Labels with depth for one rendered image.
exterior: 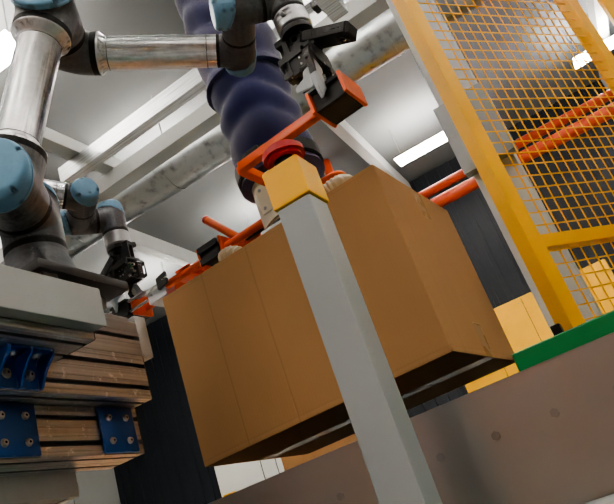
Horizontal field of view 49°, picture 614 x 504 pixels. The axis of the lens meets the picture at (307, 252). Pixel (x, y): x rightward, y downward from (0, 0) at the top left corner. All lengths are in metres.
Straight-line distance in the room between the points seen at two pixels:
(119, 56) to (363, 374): 0.97
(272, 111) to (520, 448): 1.01
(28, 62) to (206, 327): 0.64
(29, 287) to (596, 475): 0.83
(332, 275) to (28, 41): 0.80
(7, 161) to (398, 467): 0.82
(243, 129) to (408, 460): 1.02
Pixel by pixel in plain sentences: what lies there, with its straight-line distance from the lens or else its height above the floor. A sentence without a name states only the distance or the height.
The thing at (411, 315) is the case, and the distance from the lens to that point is 1.23.
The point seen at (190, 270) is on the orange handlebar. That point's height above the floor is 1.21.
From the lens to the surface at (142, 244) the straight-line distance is 11.71.
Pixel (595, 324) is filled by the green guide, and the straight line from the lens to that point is 1.13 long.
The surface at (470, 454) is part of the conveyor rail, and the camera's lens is 1.05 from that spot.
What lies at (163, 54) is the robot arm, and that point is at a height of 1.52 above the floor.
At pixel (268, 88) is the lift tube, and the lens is 1.72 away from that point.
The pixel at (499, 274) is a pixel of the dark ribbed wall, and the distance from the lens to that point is 12.35.
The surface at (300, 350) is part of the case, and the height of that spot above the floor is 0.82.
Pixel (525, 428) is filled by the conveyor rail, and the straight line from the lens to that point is 1.03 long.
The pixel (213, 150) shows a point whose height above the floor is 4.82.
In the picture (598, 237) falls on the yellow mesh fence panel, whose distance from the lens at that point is 2.02.
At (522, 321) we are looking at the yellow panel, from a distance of 8.84.
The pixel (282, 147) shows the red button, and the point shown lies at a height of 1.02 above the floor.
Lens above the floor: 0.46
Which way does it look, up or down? 23 degrees up
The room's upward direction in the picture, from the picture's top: 20 degrees counter-clockwise
